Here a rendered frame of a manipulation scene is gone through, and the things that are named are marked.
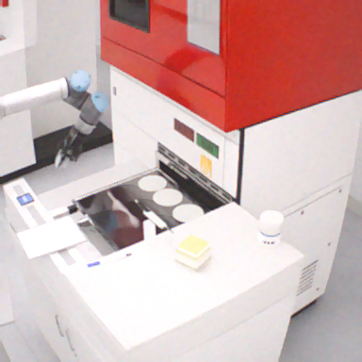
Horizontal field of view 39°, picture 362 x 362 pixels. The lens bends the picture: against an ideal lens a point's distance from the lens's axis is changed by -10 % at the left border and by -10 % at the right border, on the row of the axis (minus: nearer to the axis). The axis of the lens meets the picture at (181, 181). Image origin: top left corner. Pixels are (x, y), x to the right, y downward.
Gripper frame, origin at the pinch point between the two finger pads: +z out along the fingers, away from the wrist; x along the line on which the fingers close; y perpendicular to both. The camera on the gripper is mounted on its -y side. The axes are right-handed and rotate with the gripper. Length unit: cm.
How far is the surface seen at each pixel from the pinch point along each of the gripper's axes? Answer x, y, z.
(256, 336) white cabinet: 61, 80, -19
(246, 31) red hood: 14, 39, -89
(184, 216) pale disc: 36, 39, -26
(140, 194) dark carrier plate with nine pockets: 25.3, 24.3, -18.0
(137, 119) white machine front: 21.2, -11.8, -27.2
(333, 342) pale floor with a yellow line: 149, 42, 7
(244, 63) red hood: 20, 39, -80
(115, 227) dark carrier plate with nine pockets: 16.8, 41.6, -12.8
